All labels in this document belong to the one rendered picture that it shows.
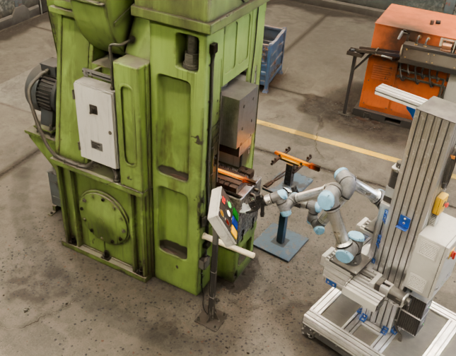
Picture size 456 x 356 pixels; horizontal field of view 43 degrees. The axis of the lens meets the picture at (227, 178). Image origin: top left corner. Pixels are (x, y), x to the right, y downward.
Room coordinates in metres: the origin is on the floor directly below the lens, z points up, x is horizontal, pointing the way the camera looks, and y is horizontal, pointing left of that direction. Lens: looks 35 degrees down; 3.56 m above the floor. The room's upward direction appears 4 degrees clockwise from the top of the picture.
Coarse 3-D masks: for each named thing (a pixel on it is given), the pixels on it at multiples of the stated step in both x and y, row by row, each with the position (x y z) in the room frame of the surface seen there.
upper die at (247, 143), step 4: (248, 140) 3.74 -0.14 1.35; (220, 144) 3.68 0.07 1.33; (244, 144) 3.67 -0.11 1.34; (248, 144) 3.74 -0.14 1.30; (220, 148) 3.67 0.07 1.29; (224, 148) 3.66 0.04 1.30; (228, 148) 3.64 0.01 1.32; (232, 148) 3.63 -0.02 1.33; (240, 148) 3.62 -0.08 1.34; (244, 148) 3.68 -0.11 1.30; (224, 152) 3.66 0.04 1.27; (228, 152) 3.64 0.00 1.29; (232, 152) 3.63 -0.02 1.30; (236, 152) 3.61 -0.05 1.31; (240, 152) 3.63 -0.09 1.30; (236, 156) 3.61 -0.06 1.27
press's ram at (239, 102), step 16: (240, 80) 3.89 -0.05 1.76; (224, 96) 3.61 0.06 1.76; (240, 96) 3.62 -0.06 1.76; (256, 96) 3.80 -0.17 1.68; (224, 112) 3.61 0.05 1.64; (240, 112) 3.58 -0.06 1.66; (224, 128) 3.61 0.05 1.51; (240, 128) 3.60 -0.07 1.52; (224, 144) 3.60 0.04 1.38; (240, 144) 3.63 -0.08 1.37
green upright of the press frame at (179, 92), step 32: (160, 32) 3.56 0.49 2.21; (192, 32) 3.45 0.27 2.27; (160, 64) 3.55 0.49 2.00; (192, 64) 3.47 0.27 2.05; (160, 96) 3.60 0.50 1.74; (192, 96) 3.44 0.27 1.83; (160, 128) 3.60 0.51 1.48; (192, 128) 3.43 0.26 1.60; (160, 160) 3.59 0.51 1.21; (192, 160) 3.42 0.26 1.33; (160, 192) 3.59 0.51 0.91; (192, 192) 3.42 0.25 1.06; (160, 224) 3.58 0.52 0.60; (192, 224) 3.41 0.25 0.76; (160, 256) 3.55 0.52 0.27; (192, 256) 3.41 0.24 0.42; (192, 288) 3.40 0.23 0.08
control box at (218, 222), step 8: (216, 192) 3.26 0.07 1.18; (224, 192) 3.30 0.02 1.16; (216, 200) 3.16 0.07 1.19; (216, 208) 3.06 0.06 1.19; (224, 208) 3.14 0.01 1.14; (232, 208) 3.26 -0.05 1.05; (208, 216) 3.01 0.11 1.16; (216, 216) 2.98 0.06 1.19; (224, 216) 3.06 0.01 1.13; (232, 216) 3.18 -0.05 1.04; (216, 224) 2.98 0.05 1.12; (224, 224) 2.99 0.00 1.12; (232, 224) 3.10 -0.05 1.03; (216, 232) 2.98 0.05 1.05; (224, 232) 2.98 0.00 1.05; (224, 240) 2.98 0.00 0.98; (232, 240) 2.98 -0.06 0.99
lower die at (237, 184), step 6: (222, 168) 3.86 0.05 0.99; (222, 174) 3.77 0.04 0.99; (240, 174) 3.78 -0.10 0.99; (246, 174) 3.79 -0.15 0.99; (222, 180) 3.71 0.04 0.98; (228, 180) 3.70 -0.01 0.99; (234, 180) 3.70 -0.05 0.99; (240, 180) 3.70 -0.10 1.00; (222, 186) 3.66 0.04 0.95; (234, 186) 3.63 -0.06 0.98; (240, 186) 3.67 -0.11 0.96; (234, 192) 3.61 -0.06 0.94
